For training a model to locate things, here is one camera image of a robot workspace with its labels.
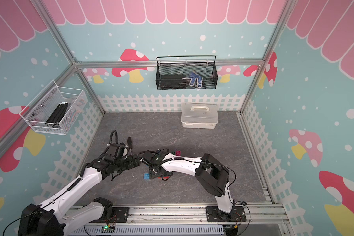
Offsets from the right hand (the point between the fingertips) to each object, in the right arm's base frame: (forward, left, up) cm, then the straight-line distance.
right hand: (158, 174), depth 85 cm
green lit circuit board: (-26, +24, -5) cm, 35 cm away
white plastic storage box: (+38, -26, +9) cm, 47 cm away
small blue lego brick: (-1, +7, -1) cm, 7 cm away
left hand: (+4, +13, +5) cm, 14 cm away
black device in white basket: (+16, +45, +34) cm, 59 cm away
